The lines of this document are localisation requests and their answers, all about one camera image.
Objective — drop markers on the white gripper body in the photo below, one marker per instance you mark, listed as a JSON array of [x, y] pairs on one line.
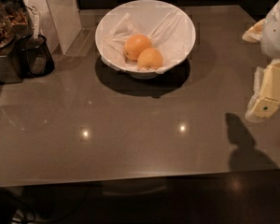
[[276, 32]]

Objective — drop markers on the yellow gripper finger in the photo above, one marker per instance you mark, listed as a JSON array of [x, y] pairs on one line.
[[266, 98], [254, 33]]

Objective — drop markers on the orange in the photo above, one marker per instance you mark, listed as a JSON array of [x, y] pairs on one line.
[[134, 45], [150, 58]]

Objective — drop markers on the white cloth in bowl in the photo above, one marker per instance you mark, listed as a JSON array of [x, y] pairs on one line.
[[174, 38]]

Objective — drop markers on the white bowl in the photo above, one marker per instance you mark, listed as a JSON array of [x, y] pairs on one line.
[[146, 16]]

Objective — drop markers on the white leaning board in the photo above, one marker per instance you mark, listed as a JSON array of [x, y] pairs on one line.
[[59, 22]]

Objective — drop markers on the black mug with tag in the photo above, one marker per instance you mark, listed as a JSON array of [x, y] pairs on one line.
[[34, 51]]

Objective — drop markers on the glass jar of nuts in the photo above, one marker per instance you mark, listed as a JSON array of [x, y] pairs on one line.
[[12, 15]]

